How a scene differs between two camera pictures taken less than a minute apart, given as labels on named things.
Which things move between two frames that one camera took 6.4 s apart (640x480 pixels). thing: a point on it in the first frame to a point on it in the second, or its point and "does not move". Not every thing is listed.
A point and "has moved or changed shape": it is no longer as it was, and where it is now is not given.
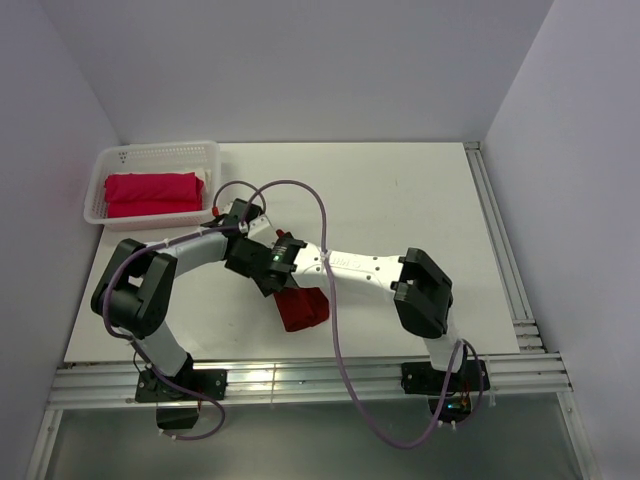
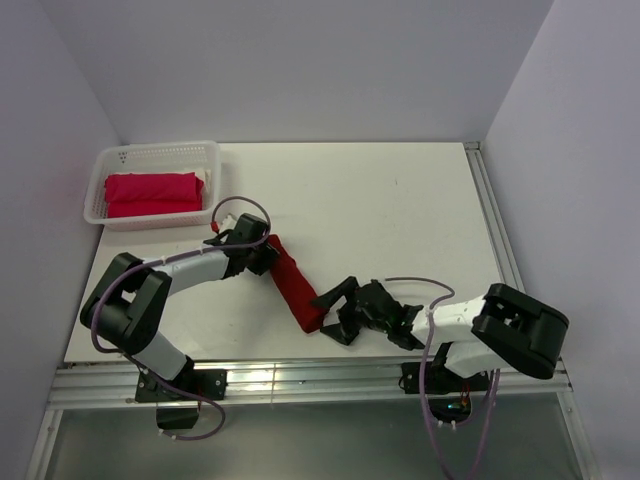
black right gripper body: x=265 y=291 to x=357 y=314
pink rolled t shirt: x=143 y=193 does not move
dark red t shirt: x=303 y=307 has moved or changed shape
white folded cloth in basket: x=205 y=175 does not move
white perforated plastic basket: x=147 y=157 does not move
